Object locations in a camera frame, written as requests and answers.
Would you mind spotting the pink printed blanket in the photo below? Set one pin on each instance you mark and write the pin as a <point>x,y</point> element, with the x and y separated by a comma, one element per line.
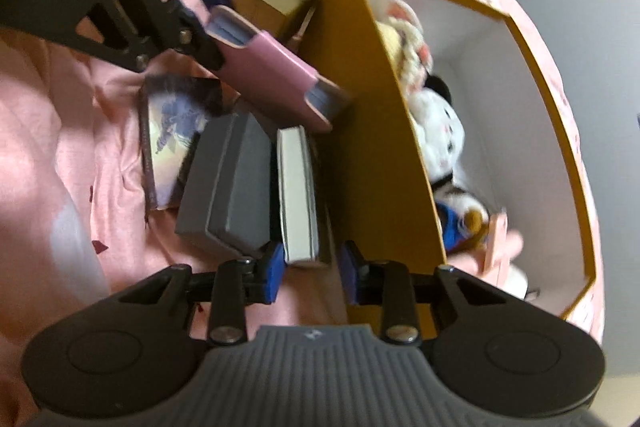
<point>50,157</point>

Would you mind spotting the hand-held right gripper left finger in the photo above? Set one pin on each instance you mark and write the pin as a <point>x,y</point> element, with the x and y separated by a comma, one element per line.
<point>272,272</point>

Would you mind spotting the beige crochet doll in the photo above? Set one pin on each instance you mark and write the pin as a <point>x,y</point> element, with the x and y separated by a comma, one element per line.
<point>407,42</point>

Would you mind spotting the white bunny plush toy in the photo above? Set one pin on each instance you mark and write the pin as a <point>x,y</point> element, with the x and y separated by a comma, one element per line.
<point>440,127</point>

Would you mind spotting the orange cardboard box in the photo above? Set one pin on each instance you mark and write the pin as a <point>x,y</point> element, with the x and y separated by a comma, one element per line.
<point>365,147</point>

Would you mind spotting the dark grey box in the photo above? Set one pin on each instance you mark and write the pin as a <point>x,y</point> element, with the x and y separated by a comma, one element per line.
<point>225,192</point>

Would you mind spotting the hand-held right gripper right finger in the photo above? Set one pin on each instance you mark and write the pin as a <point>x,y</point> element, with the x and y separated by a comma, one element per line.
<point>350,277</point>

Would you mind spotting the duck plush toy blue hat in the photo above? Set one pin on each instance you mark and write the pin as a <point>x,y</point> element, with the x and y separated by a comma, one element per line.
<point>460,217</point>

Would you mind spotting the pink pouch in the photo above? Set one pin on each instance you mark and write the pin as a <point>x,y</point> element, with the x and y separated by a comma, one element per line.
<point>275,67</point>

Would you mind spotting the dark illustrated card box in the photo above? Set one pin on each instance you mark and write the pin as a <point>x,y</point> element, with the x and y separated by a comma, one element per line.
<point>170,132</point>

